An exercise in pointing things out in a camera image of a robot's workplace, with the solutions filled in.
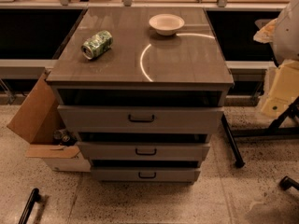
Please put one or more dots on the green crushed soda can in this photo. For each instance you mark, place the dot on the green crushed soda can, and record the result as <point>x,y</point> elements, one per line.
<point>97,45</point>

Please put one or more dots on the open cardboard box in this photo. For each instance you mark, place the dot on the open cardboard box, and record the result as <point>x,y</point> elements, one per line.
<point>36,121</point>

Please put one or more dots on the black bar on floor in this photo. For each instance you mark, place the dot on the black bar on floor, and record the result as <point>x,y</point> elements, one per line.
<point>33,198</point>

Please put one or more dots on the black caster foot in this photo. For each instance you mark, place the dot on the black caster foot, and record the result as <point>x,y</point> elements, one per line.
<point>287,183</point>

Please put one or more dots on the grey drawer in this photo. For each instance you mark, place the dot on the grey drawer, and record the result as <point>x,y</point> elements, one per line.
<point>132,119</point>
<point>134,174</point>
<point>143,151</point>

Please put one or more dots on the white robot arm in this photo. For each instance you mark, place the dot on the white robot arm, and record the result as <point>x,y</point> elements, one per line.
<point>283,34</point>

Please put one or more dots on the white ceramic bowl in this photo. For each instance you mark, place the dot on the white ceramic bowl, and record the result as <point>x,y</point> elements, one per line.
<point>166,24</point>

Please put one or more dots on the cans inside cardboard box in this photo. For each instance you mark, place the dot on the cans inside cardboard box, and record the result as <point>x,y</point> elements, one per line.
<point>61,135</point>

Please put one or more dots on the grey drawer cabinet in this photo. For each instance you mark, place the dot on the grey drawer cabinet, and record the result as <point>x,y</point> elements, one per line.
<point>143,69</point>

